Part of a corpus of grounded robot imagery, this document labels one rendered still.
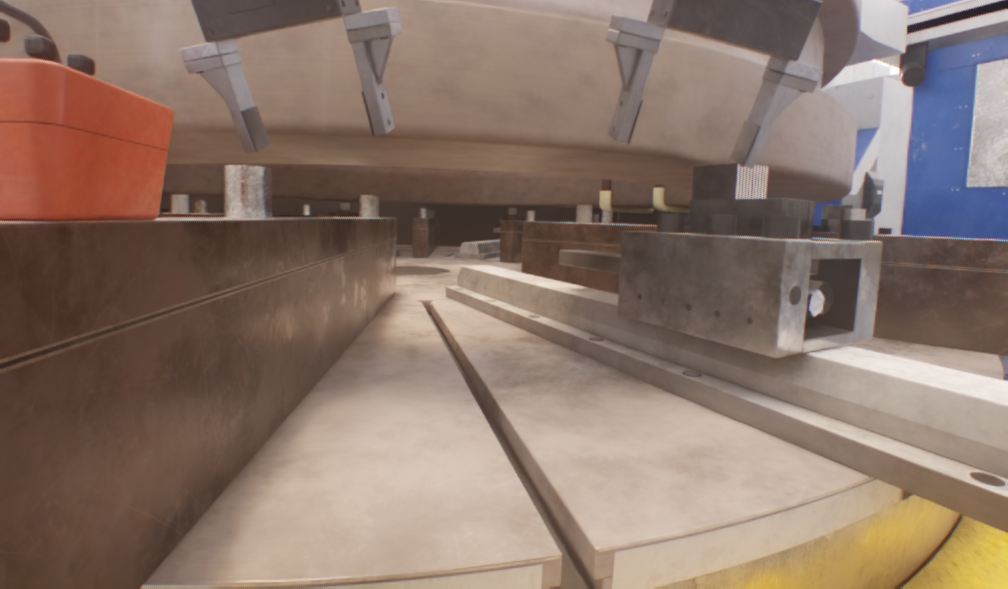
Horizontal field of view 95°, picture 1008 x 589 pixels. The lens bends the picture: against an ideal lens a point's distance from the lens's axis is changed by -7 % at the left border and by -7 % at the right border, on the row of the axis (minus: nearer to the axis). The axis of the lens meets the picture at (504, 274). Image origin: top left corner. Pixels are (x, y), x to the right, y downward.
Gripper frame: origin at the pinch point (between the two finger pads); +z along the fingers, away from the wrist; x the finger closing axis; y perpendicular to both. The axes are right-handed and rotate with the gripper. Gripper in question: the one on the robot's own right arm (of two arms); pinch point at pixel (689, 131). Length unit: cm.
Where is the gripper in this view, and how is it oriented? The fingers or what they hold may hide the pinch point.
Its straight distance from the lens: 51.6
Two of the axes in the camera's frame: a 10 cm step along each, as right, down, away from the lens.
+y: 1.0, 5.0, -8.6
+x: 9.7, 1.2, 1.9
